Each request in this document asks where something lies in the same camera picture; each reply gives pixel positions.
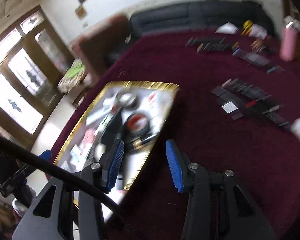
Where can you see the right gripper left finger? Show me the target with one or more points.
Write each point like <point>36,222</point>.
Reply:
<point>63,203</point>

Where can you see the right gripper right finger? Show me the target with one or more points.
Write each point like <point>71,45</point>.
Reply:
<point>219,207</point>

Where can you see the black tape roll red core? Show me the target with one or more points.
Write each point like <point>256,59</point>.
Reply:
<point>137,124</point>

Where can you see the black tape roll white core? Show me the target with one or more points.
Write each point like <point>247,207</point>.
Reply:
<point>128,100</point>

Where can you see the green patterned blanket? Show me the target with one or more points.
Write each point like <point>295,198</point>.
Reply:
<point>73,77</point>

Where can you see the gold rimmed white tray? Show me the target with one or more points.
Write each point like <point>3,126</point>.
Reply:
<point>103,122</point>

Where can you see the long black marker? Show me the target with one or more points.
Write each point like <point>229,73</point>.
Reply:
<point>246,89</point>

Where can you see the brown armchair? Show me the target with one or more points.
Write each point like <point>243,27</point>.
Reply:
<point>97,41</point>

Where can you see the black marker blue cap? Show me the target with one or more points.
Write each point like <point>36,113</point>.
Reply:
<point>258,61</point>

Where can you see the black marker yellow end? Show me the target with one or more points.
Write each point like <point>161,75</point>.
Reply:
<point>216,47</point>

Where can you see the black marker pen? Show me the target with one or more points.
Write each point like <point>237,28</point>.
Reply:
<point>196,40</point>

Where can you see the pink thermos bottle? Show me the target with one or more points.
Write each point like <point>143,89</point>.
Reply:
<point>288,40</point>

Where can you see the yellow small object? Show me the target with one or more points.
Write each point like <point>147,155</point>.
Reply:
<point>247,27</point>

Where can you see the black leather sofa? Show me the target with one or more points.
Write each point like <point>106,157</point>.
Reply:
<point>199,15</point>

